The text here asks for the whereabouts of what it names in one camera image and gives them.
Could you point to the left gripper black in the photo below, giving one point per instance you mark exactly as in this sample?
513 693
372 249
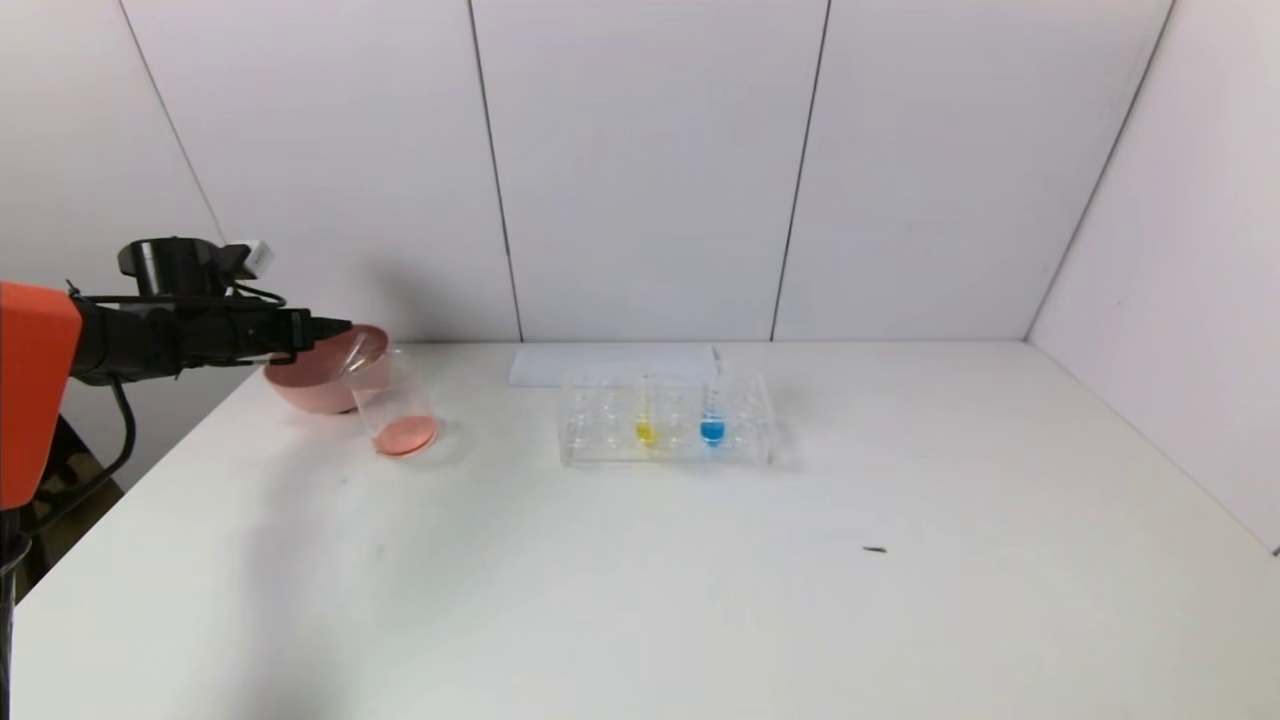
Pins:
296 331

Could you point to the test tube with red pigment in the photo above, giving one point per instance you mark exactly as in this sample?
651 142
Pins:
357 352

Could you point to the test tube with yellow pigment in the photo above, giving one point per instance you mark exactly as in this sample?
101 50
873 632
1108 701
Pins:
646 432

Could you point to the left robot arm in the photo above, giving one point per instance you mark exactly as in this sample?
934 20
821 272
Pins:
40 380

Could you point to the clear glass beaker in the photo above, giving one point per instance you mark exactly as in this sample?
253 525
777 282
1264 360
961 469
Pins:
400 425

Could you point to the clear plastic test tube rack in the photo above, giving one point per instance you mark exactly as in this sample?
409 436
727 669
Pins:
680 455

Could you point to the test tube with blue pigment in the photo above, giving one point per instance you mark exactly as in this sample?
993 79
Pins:
711 430

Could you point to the pink bowl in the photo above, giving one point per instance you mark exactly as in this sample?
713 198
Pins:
310 390

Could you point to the white paper sheet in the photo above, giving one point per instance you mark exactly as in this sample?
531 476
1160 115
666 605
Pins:
540 368

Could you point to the dark chair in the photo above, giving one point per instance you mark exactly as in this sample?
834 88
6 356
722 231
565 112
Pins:
70 470

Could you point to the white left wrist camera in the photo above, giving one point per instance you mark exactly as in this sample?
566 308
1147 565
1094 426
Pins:
258 256

